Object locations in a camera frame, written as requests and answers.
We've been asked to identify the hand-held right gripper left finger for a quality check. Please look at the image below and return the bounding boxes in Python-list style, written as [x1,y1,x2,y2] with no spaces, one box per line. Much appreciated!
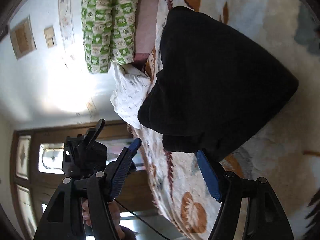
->
[34,139,142,240]

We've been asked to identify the wooden door with glass panels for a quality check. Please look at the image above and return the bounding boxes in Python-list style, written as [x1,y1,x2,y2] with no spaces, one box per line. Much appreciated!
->
[10,120,160,240]

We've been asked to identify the black pants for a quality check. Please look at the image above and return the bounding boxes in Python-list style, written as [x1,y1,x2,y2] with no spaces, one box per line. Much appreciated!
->
[137,6,299,162]

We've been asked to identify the beige wall switch plate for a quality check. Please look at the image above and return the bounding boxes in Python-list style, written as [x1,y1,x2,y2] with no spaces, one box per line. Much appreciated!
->
[44,25,56,48]

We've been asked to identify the black cable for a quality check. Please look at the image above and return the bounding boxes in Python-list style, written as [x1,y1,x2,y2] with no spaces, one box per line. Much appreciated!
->
[114,199,172,240]

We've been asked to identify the green checked folded quilt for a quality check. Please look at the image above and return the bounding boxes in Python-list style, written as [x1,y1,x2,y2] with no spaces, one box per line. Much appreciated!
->
[82,0,142,75]

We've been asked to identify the person's left hand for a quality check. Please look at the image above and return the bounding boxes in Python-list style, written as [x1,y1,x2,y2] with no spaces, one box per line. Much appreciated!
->
[81,199,125,240]

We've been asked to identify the brown framed wall panel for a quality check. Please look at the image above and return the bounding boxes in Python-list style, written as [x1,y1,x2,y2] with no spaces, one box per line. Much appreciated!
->
[9,16,37,60]

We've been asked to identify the white printed pillow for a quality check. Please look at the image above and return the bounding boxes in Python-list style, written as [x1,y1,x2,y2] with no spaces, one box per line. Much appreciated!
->
[110,62,152,130]

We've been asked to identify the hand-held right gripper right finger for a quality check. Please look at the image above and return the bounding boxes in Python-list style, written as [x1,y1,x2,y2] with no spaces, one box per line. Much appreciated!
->
[197,150,295,240]

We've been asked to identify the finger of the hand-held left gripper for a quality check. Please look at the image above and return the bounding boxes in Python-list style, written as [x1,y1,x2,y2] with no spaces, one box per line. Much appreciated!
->
[85,119,105,144]

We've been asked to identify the leaf print fleece blanket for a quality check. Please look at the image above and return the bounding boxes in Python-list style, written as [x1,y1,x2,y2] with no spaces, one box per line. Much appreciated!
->
[126,0,320,240]

